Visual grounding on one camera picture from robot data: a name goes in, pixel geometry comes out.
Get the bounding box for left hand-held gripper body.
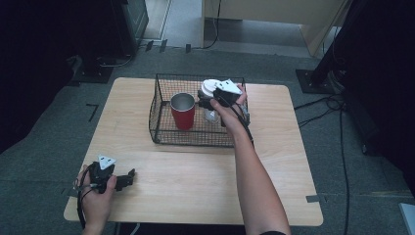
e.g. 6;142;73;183
86;154;117;194

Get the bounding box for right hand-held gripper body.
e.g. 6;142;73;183
210;78;244;109

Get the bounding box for clear cup with white lid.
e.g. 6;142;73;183
200;78;223;124

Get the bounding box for red cup with steel interior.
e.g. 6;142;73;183
169;92;197;131

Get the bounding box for black wire mesh basket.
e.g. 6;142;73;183
148;72;250;149

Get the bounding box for person's right hand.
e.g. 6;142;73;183
209;83;252;132

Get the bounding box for person's left hand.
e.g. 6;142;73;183
75;164;118;227

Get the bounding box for beige wooden furniture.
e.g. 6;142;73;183
201;0;354;57

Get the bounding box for black cabinet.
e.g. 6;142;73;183
111;0;150;57

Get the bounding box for black flat stand base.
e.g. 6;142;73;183
71;56;115;84

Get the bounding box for white flat object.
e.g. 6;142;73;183
398;202;415;235

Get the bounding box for right hand-held gripper black cable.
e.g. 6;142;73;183
224;97;255;149

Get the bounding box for hand-held gripper black cable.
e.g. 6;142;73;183
224;97;255;149
73;164;99;230

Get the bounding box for left hand-held gripper black cable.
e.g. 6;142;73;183
73;164;99;230

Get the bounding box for black hanging cable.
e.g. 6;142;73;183
192;0;223;51

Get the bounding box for black stand base with cables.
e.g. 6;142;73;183
295;68;346;96

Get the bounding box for black floor cables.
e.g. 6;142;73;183
293;93;352;235

